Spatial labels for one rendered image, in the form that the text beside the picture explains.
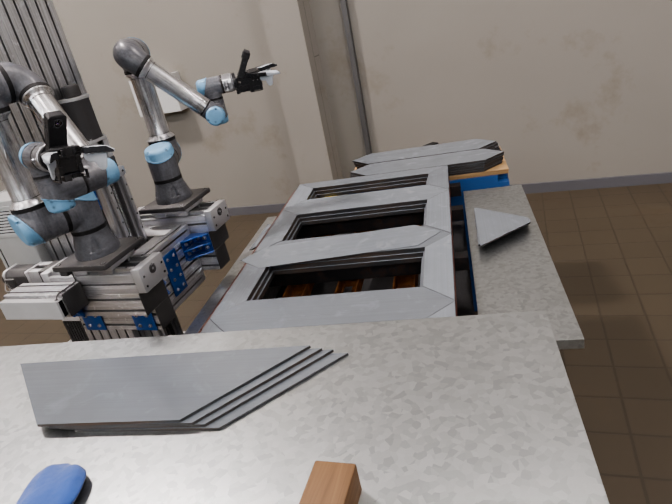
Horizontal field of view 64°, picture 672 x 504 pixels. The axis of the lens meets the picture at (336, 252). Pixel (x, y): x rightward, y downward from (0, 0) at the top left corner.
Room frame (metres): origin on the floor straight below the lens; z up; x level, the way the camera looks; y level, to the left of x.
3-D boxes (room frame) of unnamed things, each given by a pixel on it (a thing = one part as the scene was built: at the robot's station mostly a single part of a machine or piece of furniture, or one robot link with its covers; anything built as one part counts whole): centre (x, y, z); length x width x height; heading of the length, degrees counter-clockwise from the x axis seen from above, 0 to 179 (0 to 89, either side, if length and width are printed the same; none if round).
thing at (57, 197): (1.49, 0.71, 1.34); 0.11 x 0.08 x 0.11; 133
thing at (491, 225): (1.88, -0.65, 0.77); 0.45 x 0.20 x 0.04; 165
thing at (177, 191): (2.22, 0.63, 1.09); 0.15 x 0.15 x 0.10
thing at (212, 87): (2.38, 0.37, 1.43); 0.11 x 0.08 x 0.09; 94
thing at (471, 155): (2.70, -0.55, 0.82); 0.80 x 0.40 x 0.06; 75
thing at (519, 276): (1.73, -0.62, 0.73); 1.20 x 0.26 x 0.03; 165
